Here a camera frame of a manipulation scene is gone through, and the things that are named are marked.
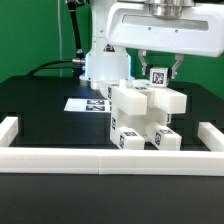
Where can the white chair seat part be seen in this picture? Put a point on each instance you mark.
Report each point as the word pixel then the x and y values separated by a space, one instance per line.
pixel 137 122

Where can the white tag sheet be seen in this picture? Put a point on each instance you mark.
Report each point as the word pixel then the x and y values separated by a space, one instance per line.
pixel 88 105

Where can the white chair back frame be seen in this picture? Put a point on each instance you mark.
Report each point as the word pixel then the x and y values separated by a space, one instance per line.
pixel 136 96

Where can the white U-shaped fence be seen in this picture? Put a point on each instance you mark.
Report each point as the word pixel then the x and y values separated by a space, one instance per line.
pixel 102 162

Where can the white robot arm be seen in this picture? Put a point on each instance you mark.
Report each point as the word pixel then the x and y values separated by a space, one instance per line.
pixel 110 62

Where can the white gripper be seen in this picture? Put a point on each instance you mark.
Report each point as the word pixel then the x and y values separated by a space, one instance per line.
pixel 198 31

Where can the white tagged cube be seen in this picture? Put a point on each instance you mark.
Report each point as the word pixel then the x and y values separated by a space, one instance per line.
pixel 159 77

